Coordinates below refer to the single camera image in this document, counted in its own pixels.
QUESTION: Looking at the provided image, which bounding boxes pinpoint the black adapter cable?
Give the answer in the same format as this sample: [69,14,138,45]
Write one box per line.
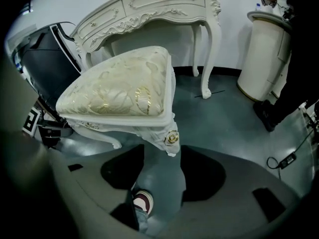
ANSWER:
[266,127,317,181]

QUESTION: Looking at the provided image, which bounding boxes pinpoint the person's blue jeans leg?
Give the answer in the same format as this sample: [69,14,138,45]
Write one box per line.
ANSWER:
[135,207,150,234]

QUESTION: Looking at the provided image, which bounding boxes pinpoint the black power adapter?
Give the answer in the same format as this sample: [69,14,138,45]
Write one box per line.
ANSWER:
[278,152,298,169]

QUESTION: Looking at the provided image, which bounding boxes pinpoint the person's maroon and white shoe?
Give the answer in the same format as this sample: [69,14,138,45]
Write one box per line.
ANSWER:
[133,190,154,216]

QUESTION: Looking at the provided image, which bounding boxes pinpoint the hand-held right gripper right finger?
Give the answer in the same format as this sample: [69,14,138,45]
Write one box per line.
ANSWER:
[180,145,227,202]

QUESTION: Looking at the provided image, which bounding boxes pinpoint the white ornate table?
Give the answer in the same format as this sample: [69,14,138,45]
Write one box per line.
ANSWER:
[70,0,223,100]

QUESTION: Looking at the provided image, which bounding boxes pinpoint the cream upholstered white stool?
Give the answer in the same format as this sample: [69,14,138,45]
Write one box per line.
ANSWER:
[55,45,180,158]

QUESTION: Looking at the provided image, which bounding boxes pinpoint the thin black floor cable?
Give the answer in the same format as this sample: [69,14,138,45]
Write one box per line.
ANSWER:
[194,90,226,99]

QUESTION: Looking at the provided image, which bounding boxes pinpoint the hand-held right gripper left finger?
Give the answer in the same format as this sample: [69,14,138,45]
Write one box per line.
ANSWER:
[100,144,146,190]

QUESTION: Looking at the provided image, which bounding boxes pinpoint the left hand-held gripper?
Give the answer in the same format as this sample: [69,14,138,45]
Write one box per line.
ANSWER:
[21,108,74,148]

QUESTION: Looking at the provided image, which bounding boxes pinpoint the cream round cabinet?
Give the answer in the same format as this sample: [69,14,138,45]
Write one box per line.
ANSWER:
[236,9,293,102]

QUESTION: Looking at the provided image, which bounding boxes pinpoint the black and white machine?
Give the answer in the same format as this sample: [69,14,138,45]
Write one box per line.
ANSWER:
[11,21,83,111]

